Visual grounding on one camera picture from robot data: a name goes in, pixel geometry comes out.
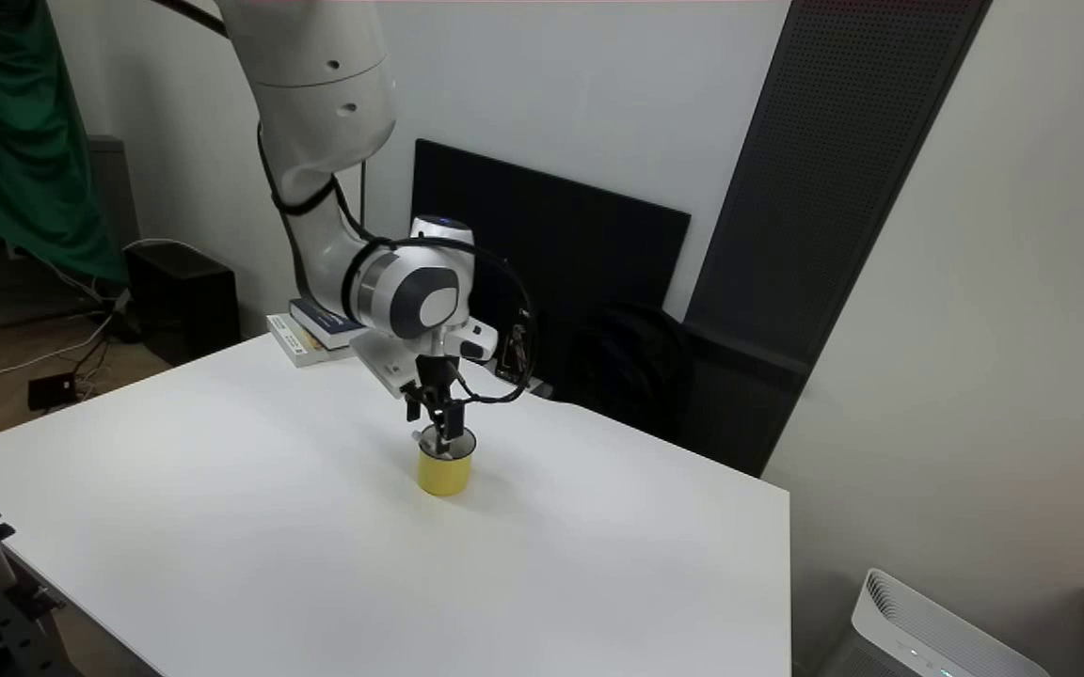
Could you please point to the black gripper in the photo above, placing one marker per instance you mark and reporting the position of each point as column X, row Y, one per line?
column 434, row 375

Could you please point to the small black floor device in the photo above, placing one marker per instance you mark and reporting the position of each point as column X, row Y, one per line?
column 54, row 392

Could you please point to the yellow enamel cup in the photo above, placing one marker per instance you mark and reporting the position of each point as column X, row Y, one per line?
column 447, row 477

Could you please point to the stack of books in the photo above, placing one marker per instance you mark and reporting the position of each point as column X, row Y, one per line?
column 300, row 342

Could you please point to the green curtain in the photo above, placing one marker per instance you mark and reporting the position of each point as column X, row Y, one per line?
column 9, row 127

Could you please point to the dark grey wall panel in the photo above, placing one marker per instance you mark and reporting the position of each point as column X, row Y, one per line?
column 843, row 152

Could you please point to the black flat monitor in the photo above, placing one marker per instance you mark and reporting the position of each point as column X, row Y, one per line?
column 591, row 240

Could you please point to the black speaker box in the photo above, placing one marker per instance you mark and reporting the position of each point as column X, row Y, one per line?
column 184, row 304

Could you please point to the white bin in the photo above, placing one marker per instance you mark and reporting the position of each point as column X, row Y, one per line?
column 918, row 634

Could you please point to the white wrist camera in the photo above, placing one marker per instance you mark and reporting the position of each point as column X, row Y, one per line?
column 478, row 342

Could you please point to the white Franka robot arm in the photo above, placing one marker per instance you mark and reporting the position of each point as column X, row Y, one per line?
column 317, row 90

